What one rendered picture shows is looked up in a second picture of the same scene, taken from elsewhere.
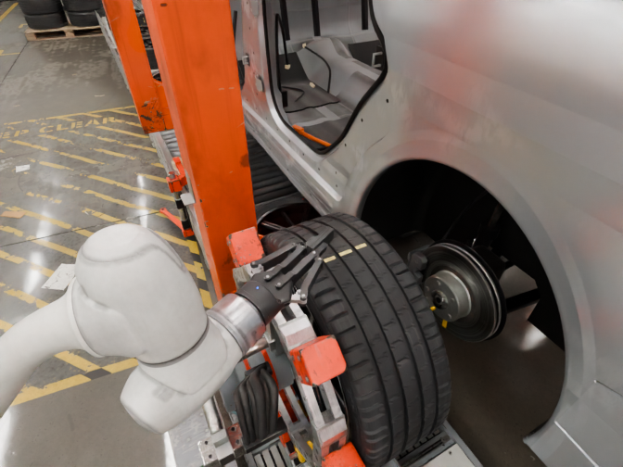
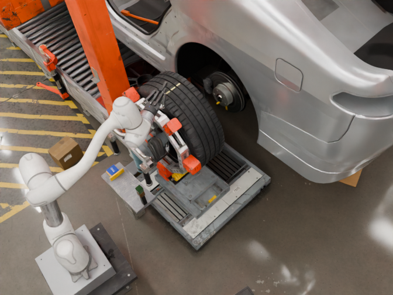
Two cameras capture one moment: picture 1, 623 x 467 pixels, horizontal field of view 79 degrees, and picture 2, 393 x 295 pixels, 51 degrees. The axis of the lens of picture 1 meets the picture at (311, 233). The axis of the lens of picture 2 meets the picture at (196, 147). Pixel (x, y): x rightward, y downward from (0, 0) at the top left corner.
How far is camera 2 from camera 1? 1.61 m
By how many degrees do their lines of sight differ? 14
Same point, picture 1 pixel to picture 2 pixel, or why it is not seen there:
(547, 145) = (227, 40)
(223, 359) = (147, 126)
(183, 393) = (141, 135)
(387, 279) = (190, 94)
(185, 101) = (95, 43)
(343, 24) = not seen: outside the picture
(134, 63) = not seen: outside the picture
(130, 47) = not seen: outside the picture
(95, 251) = (119, 104)
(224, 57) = (106, 23)
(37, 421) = (30, 218)
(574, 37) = (223, 11)
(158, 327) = (134, 118)
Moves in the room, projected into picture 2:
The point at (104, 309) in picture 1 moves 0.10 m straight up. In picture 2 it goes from (124, 116) to (119, 102)
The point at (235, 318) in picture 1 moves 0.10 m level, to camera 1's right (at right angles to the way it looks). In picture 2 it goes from (147, 115) to (165, 111)
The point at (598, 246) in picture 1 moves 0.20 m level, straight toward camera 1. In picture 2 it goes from (247, 69) to (229, 93)
